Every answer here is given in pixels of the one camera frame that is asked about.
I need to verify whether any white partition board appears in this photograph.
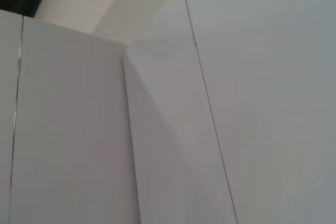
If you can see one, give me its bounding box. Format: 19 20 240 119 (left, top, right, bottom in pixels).
9 15 142 224
0 8 25 224
122 0 239 224
181 0 336 224

